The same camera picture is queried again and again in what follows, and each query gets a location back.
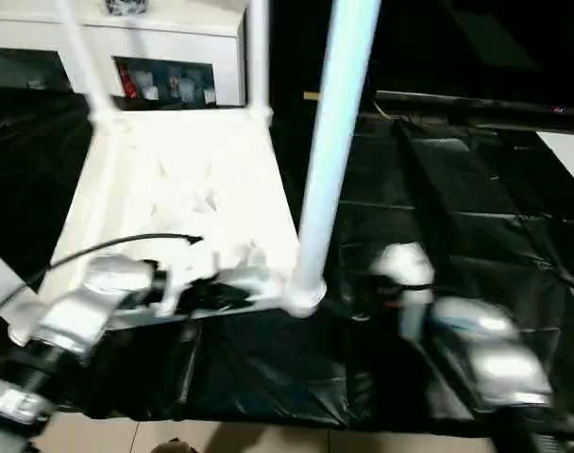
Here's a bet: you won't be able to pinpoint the white plastic table top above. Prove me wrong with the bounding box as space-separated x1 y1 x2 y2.
8 106 327 349

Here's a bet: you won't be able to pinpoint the black glossy mat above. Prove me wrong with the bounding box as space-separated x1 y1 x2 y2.
0 87 574 433

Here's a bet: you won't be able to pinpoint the long black bar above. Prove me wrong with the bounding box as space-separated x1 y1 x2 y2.
374 90 574 132

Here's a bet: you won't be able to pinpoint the white flat panel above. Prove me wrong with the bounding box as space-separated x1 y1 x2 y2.
535 131 574 195

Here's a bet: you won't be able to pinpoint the white glass-door cabinet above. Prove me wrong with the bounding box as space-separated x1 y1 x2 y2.
0 0 249 110

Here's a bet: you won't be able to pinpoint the large dark screen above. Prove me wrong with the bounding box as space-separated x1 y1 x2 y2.
246 0 574 117

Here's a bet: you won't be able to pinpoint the dark bag of parts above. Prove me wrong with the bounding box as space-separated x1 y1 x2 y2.
105 0 150 17

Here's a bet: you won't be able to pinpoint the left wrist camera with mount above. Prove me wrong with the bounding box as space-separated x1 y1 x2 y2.
161 260 223 318

